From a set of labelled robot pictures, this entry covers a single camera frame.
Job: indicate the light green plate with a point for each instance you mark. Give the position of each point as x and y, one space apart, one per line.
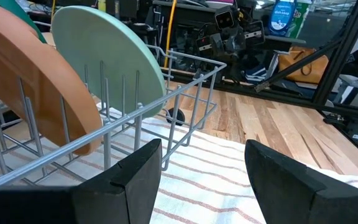
104 40

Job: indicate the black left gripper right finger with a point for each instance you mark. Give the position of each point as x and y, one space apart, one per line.
291 199

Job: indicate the navy white striped cloth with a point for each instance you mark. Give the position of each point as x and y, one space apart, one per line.
256 73

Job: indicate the blue dish soap bottle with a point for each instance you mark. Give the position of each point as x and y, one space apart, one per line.
281 18

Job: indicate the black side desk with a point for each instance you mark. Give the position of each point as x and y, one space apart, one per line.
185 12

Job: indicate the green white detergent box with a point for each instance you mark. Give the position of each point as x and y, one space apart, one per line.
301 18

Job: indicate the tan leather handbag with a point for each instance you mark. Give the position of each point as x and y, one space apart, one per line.
315 68

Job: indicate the brown divided plate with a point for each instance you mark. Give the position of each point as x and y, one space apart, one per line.
5 56

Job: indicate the black metal table frame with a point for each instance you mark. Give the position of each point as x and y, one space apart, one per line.
346 46

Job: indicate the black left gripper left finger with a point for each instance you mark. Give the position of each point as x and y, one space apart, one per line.
73 205

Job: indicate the black Netgear router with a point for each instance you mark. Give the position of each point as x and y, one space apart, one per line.
353 146

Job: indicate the white red-striped towel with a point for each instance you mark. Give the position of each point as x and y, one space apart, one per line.
197 193

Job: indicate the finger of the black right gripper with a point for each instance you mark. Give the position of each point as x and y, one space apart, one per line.
254 32
206 43

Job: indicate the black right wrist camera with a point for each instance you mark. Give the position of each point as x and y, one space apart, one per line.
224 18

